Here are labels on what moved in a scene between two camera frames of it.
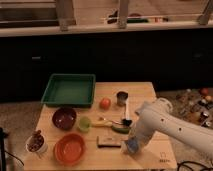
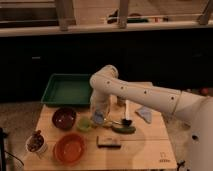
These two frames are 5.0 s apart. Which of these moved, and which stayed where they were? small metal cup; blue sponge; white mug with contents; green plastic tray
Moved: blue sponge
Stayed: white mug with contents; green plastic tray; small metal cup
